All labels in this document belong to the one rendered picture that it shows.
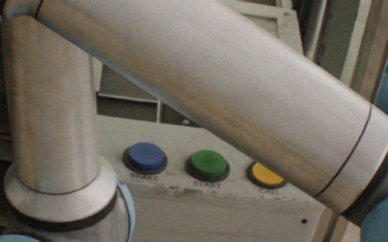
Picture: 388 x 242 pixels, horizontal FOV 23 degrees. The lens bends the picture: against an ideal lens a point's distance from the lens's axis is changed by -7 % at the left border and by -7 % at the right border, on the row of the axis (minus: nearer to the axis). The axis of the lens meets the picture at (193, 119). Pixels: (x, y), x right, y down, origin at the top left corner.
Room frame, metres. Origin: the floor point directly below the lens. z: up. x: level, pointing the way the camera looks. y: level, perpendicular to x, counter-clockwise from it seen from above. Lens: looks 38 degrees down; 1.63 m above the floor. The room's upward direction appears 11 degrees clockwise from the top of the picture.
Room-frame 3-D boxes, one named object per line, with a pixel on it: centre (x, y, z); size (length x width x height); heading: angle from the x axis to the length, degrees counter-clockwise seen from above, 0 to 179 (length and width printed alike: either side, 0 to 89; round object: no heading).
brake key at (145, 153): (0.85, 0.04, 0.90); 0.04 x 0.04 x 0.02
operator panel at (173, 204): (0.87, -0.02, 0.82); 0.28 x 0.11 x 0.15; 97
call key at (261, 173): (0.87, -0.10, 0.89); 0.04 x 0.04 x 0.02
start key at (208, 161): (0.86, -0.03, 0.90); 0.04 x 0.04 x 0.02
